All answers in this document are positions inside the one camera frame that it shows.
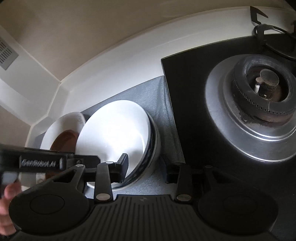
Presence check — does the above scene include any brown dish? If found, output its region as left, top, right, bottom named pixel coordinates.
left=44, top=130, right=79, bottom=180

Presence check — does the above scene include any white bowl with blue rim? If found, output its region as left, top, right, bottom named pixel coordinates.
left=75, top=100, right=151, bottom=189

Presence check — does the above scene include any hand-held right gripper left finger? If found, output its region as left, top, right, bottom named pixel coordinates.
left=58, top=153, right=129, bottom=202

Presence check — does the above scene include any gas stove burner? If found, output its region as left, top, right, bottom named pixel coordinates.
left=204, top=54, right=296, bottom=163

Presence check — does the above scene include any white plate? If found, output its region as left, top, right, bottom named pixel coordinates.
left=20, top=112, right=86, bottom=188

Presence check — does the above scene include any black gas burner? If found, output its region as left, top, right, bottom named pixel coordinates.
left=232, top=56, right=296, bottom=123

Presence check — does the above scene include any black glass gas stove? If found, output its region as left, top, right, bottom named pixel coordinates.
left=161, top=34, right=296, bottom=241

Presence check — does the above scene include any grey mat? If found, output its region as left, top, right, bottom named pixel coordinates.
left=34, top=75, right=186, bottom=195

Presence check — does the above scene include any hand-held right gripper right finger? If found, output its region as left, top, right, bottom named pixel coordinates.
left=165, top=162, right=232, bottom=202

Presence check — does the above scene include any grey wall vent grille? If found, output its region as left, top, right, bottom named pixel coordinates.
left=0, top=36, right=19, bottom=70

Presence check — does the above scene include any blue patterned white bowl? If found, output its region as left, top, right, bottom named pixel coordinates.
left=120, top=113, right=162, bottom=191

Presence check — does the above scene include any black pot support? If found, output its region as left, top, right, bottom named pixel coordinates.
left=250, top=6, right=296, bottom=61

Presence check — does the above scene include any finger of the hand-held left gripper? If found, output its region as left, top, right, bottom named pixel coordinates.
left=73, top=154, right=101, bottom=169

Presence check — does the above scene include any person's left hand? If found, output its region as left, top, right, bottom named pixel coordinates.
left=0, top=181, right=23, bottom=238

